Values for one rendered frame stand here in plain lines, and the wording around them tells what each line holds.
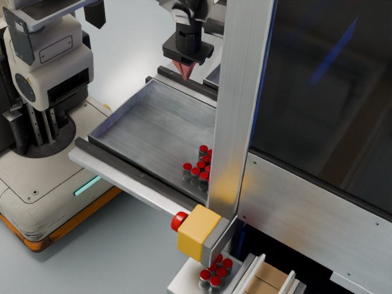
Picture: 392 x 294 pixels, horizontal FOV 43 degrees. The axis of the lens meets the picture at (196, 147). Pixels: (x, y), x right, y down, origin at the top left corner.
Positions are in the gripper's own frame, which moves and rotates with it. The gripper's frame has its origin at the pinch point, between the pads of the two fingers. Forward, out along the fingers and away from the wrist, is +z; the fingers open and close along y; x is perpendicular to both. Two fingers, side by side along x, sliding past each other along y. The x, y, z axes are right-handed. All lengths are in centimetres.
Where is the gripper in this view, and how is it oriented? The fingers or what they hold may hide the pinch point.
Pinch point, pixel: (186, 76)
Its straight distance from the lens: 118.8
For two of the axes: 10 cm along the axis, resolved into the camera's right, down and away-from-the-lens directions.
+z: -0.5, 6.4, 7.7
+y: 8.7, 4.0, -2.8
